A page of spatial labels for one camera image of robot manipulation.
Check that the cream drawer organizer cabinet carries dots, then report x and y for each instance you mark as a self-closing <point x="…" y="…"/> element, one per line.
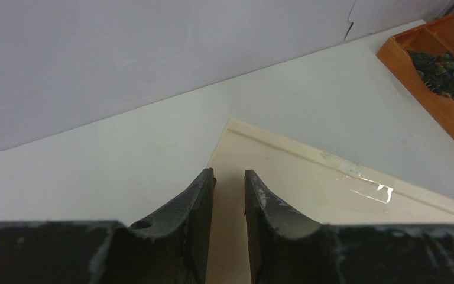
<point x="322" y="186"/>

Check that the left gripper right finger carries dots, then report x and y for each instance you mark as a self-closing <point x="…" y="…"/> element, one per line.
<point x="285" y="246"/>

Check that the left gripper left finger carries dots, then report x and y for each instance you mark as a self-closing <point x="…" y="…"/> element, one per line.
<point x="170" y="245"/>

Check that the dark rolled cloth left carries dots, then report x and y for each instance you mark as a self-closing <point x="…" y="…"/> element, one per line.
<point x="437" y="73"/>

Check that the orange wooden compartment tray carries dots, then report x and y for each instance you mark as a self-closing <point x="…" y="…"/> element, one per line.
<point x="433" y="38"/>

